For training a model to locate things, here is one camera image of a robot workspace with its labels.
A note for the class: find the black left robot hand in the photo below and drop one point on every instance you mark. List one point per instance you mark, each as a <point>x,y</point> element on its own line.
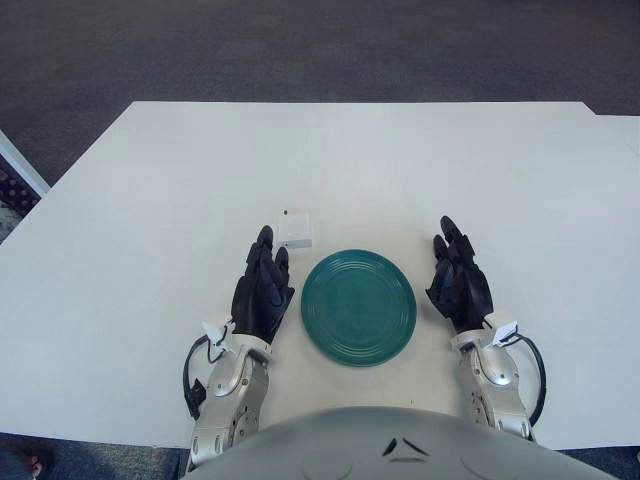
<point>260,295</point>

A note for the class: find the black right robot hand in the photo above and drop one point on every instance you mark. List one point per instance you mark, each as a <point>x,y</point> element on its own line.
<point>467,290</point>

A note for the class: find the white square charger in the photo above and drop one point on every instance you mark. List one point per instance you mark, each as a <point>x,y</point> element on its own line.
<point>295,230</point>

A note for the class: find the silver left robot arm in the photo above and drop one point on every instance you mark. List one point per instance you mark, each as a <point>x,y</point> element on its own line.
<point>230,390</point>

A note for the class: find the teal ribbed plate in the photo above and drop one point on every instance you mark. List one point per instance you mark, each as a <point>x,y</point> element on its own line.
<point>359,309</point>

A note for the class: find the grey robot torso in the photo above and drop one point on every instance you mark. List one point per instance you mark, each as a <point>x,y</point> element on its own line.
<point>400,450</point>

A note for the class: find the dark patterned rug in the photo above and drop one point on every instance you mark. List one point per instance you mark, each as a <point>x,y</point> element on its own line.
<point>12,200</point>

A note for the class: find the white board edge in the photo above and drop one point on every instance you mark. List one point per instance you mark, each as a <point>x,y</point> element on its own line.
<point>22,165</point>

